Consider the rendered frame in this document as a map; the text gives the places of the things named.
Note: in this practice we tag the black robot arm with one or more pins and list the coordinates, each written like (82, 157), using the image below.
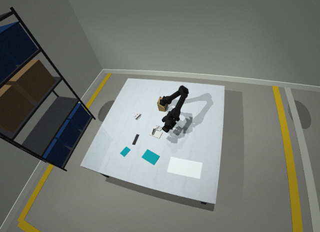
(175, 113)

